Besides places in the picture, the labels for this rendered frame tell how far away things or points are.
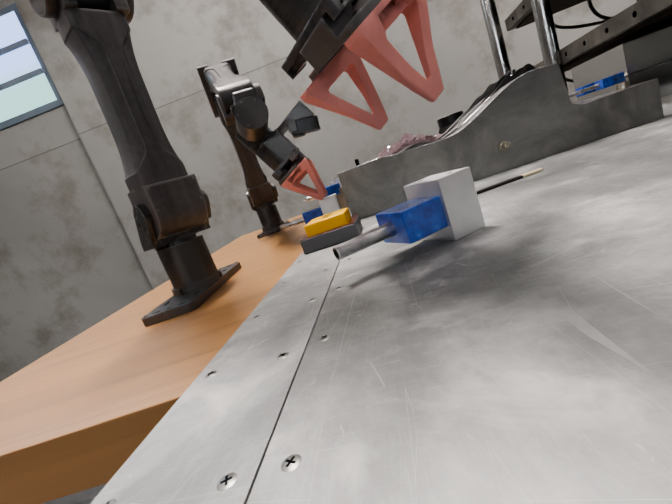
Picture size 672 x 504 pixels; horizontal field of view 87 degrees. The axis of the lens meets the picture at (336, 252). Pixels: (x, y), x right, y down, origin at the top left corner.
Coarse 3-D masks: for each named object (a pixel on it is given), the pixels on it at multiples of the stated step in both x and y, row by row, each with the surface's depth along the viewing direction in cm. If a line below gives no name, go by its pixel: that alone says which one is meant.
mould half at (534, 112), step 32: (512, 96) 55; (544, 96) 55; (608, 96) 54; (640, 96) 53; (480, 128) 57; (512, 128) 56; (544, 128) 56; (576, 128) 55; (608, 128) 55; (384, 160) 60; (416, 160) 59; (448, 160) 59; (480, 160) 58; (512, 160) 57; (352, 192) 62; (384, 192) 61
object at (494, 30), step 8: (480, 0) 162; (488, 0) 160; (488, 8) 161; (496, 8) 161; (488, 16) 162; (496, 16) 161; (488, 24) 163; (496, 24) 162; (488, 32) 165; (496, 32) 163; (496, 40) 164; (496, 48) 165; (504, 48) 164; (496, 56) 166; (504, 56) 165; (496, 64) 168; (504, 64) 165; (504, 72) 166
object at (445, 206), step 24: (408, 192) 33; (432, 192) 30; (456, 192) 29; (384, 216) 30; (408, 216) 28; (432, 216) 29; (456, 216) 29; (480, 216) 30; (360, 240) 28; (384, 240) 32; (408, 240) 28; (456, 240) 30
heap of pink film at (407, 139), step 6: (402, 138) 96; (408, 138) 96; (414, 138) 97; (420, 138) 96; (426, 138) 100; (432, 138) 100; (396, 144) 98; (402, 144) 96; (408, 144) 96; (384, 150) 107; (390, 150) 96; (396, 150) 95; (378, 156) 107
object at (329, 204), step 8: (320, 200) 69; (328, 200) 69; (336, 200) 69; (312, 208) 73; (320, 208) 69; (328, 208) 69; (336, 208) 69; (304, 216) 70; (312, 216) 70; (288, 224) 72; (296, 224) 72
